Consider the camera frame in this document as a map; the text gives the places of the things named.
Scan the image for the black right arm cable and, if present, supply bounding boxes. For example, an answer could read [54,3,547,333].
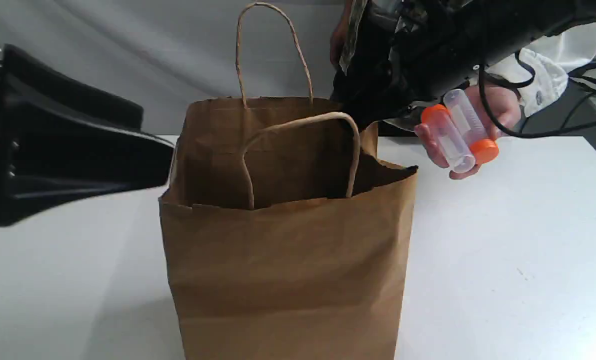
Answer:
[478,47,596,140]

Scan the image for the person's left hand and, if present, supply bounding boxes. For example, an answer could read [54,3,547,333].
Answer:
[414,84,522,169]

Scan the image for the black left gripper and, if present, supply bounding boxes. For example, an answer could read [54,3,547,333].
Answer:
[0,44,174,227]

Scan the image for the black cables at right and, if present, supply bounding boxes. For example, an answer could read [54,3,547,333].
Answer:
[518,59,596,137]

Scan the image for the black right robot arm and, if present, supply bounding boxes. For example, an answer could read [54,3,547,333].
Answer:
[334,0,596,129]

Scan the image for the clear tube orange cap bottom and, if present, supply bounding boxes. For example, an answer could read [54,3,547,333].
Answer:
[443,89,499,165]

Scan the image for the white sleeve left forearm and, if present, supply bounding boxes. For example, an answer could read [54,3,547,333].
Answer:
[488,19,596,118]

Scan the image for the clear tube orange cap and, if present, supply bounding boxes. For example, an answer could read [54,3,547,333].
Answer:
[443,89,499,165]
[421,104,476,174]

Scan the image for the camouflage jacket torso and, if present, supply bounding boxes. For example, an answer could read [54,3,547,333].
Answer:
[330,0,426,103]

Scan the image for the brown paper bag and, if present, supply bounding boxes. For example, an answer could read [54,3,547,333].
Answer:
[160,81,418,360]

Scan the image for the clear tube orange cap top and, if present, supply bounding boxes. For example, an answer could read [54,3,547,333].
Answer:
[421,104,476,174]

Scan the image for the person's right hand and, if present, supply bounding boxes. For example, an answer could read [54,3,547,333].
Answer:
[329,8,349,69]

